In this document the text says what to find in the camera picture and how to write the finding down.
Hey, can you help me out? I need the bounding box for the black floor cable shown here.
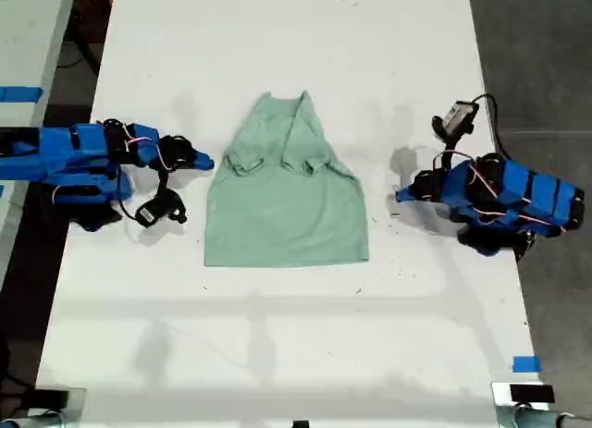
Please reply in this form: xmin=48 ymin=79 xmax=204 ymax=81
xmin=57 ymin=28 xmax=101 ymax=76

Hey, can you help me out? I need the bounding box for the black camera box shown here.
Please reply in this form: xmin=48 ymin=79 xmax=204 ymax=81
xmin=441 ymin=99 xmax=478 ymax=136
xmin=135 ymin=190 xmax=189 ymax=228

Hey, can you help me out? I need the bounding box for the white side table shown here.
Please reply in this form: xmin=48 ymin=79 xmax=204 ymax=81
xmin=0 ymin=0 xmax=79 ymax=272

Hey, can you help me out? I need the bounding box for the short black camera stalk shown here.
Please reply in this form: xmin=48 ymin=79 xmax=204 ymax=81
xmin=154 ymin=166 xmax=172 ymax=196
xmin=431 ymin=115 xmax=462 ymax=171

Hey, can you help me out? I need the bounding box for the black box on metal plate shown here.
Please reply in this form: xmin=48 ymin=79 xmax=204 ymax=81
xmin=32 ymin=386 xmax=88 ymax=410
xmin=491 ymin=382 xmax=557 ymax=407

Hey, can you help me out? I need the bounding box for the long blue tape strip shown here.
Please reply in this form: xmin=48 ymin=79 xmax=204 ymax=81
xmin=0 ymin=86 xmax=45 ymax=104

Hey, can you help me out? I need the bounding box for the short blue tape strip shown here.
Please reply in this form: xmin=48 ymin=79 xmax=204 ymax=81
xmin=512 ymin=355 xmax=543 ymax=374

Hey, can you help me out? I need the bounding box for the black camera cable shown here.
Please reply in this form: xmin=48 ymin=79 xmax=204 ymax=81
xmin=470 ymin=92 xmax=511 ymax=160
xmin=117 ymin=168 xmax=141 ymax=224

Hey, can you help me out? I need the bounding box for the pale green T-shirt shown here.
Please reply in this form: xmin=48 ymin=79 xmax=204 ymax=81
xmin=203 ymin=90 xmax=371 ymax=268

